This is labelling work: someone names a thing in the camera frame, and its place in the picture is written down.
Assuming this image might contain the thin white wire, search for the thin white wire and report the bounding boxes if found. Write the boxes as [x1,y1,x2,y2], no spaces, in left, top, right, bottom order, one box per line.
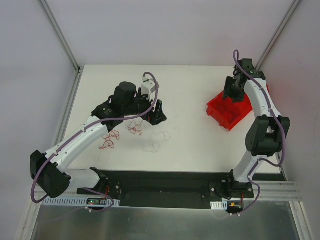
[142,129,172,154]

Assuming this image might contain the thin red wire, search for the thin red wire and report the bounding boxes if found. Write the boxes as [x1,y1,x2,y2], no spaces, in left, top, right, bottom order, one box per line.
[127,119,146,136]
[98,128,120,151]

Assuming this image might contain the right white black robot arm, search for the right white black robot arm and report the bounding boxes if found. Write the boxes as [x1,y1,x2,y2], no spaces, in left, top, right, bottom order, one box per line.
[222,58,291,199]

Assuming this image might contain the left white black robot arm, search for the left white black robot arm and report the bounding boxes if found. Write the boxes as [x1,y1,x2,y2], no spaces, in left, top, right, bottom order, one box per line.
[30,76,167,199]

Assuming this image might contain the red plastic bin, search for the red plastic bin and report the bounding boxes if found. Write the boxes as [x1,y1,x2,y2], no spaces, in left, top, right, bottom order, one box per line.
[206,83,271,132]

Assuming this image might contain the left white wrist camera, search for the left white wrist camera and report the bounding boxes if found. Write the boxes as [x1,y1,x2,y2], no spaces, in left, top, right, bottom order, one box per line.
[141,76,160,101]

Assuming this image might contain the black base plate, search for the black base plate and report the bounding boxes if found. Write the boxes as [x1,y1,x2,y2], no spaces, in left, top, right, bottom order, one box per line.
[76,169,253,208]

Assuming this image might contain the right white cable duct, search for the right white cable duct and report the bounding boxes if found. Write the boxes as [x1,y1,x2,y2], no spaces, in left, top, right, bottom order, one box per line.
[210,199,228,211]

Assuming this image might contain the white cable duct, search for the white cable duct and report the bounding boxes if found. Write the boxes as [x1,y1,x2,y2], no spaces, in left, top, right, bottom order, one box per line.
[42,196,120,208]
[210,199,228,211]

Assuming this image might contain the right aluminium frame post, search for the right aluminium frame post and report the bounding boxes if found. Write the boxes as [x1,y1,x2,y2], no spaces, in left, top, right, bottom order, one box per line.
[255,0,304,70]

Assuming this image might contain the aluminium frame post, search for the aluminium frame post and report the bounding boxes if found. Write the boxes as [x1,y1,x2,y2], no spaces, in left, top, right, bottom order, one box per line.
[37,0,82,73]
[255,0,304,70]

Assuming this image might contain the left aluminium frame post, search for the left aluminium frame post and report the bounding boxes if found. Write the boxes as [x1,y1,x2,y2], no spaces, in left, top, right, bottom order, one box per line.
[37,0,82,73]

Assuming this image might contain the left white cable duct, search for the left white cable duct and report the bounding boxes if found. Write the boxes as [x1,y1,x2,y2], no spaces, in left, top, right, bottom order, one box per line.
[42,196,120,208]

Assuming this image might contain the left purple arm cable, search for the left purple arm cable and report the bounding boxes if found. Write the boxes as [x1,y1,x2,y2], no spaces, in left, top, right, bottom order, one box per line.
[30,71,161,204]

